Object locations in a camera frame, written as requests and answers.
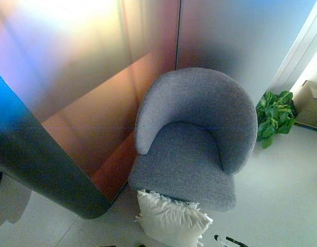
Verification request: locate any brown cardboard box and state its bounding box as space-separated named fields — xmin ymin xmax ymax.
xmin=293 ymin=80 xmax=317 ymax=127

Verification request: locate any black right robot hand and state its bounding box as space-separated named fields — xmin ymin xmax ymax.
xmin=214 ymin=233 xmax=243 ymax=247

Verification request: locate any white fringed pillow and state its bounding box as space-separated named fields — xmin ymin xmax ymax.
xmin=134 ymin=189 xmax=214 ymax=247

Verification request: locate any grey fabric armchair sofa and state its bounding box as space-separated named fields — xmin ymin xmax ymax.
xmin=127 ymin=67 xmax=258 ymax=210

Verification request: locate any green leafy potted plant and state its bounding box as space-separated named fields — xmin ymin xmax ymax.
xmin=255 ymin=90 xmax=295 ymax=149

